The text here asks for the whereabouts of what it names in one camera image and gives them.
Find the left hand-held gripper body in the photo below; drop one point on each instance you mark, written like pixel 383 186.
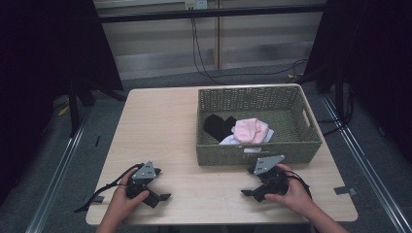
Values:
pixel 146 172

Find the person's left hand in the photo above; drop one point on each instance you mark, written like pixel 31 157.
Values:
pixel 123 199

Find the black curtain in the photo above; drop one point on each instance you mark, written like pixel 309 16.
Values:
pixel 372 58
pixel 48 64

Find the metal floor rail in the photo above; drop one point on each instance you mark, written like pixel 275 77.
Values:
pixel 55 181
pixel 366 165

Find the green woven basket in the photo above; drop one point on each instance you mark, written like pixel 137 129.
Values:
pixel 291 129

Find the black metal stand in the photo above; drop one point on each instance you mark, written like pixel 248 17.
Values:
pixel 75 110
pixel 340 97

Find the white sock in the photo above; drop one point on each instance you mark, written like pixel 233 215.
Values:
pixel 230 140

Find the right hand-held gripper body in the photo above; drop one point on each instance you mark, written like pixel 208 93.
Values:
pixel 270 181

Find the person's right hand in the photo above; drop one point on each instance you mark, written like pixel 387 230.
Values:
pixel 296 194

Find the white wall socket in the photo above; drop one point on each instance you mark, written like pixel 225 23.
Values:
pixel 196 4

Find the black sock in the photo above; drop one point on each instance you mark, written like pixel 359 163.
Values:
pixel 217 126

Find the grey tape piece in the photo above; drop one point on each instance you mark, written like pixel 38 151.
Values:
pixel 98 199
pixel 345 190

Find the pink sock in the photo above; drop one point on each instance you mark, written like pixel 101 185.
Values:
pixel 250 130

